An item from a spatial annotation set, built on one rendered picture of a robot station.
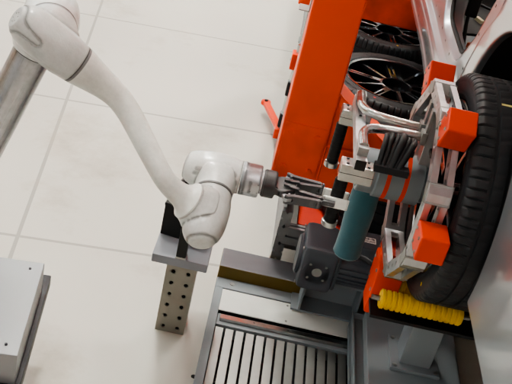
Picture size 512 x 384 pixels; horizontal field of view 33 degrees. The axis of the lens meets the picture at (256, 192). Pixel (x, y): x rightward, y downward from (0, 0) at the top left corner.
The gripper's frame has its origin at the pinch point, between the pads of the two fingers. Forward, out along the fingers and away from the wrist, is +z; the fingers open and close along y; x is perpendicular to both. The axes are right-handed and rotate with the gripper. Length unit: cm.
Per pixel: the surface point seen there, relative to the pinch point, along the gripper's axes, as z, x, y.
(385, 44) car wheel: 32, -32, -226
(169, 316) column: -39, -76, -30
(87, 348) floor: -62, -83, -13
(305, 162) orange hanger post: -6, -22, -60
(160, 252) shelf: -44, -38, -12
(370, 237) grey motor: 22, -40, -50
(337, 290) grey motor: 18, -69, -56
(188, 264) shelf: -35, -39, -11
